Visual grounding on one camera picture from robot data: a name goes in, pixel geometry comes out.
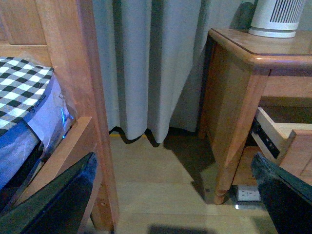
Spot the wooden bed frame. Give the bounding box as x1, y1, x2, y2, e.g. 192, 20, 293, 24
0, 0, 119, 233

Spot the plastic wrapped mattress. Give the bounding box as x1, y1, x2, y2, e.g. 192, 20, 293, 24
0, 75, 74, 188

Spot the white floor power socket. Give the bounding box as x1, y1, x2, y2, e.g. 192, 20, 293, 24
230, 185, 266, 210

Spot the black drawer slide rail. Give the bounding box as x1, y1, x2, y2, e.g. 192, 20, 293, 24
251, 118, 280, 159

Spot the grey-green pleated curtain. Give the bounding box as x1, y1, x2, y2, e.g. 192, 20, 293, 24
92, 0, 312, 144

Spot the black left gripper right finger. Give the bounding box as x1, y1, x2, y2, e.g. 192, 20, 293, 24
251, 153, 312, 234

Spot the white slatted air purifier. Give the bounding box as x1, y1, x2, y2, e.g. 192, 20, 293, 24
249, 0, 306, 38

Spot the wooden nightstand drawer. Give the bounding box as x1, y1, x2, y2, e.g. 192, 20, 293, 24
251, 106, 312, 185

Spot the wooden nightstand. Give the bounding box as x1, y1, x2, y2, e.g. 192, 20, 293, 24
199, 29, 312, 205

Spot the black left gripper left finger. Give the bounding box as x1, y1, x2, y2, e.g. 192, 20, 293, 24
0, 152, 98, 234

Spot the black white checkered sheet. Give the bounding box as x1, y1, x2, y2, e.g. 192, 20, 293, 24
0, 57, 54, 136

